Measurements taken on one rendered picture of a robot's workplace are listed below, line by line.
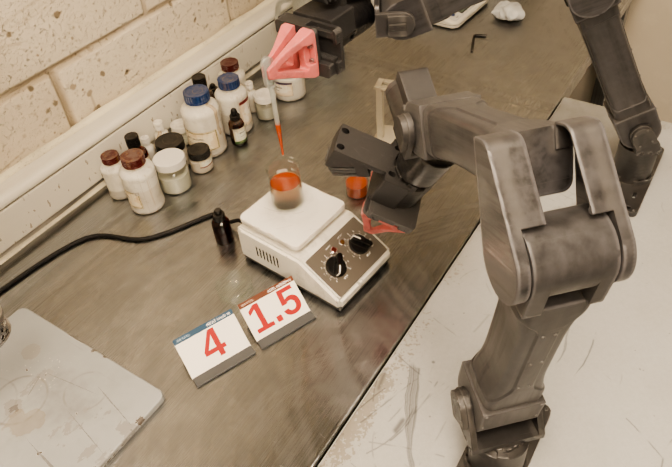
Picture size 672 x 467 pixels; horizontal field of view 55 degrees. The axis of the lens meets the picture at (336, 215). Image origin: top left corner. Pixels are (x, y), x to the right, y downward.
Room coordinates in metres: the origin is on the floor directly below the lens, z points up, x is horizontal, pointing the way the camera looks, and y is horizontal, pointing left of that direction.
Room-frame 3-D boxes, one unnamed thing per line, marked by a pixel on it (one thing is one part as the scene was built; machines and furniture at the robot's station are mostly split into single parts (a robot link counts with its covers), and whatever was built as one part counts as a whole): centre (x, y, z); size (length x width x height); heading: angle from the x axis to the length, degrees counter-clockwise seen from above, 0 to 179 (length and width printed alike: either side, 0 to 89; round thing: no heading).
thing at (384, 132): (0.99, -0.12, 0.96); 0.08 x 0.08 x 0.13; 67
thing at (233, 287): (0.65, 0.16, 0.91); 0.06 x 0.06 x 0.02
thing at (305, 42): (0.78, 0.05, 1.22); 0.09 x 0.07 x 0.07; 138
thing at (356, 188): (0.86, -0.04, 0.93); 0.04 x 0.04 x 0.06
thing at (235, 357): (0.53, 0.18, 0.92); 0.09 x 0.06 x 0.04; 122
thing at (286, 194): (0.74, 0.07, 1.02); 0.06 x 0.05 x 0.08; 39
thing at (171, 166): (0.92, 0.29, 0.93); 0.06 x 0.06 x 0.07
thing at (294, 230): (0.73, 0.07, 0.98); 0.12 x 0.12 x 0.01; 49
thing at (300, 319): (0.59, 0.10, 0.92); 0.09 x 0.06 x 0.04; 122
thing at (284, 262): (0.71, 0.05, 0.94); 0.22 x 0.13 x 0.08; 49
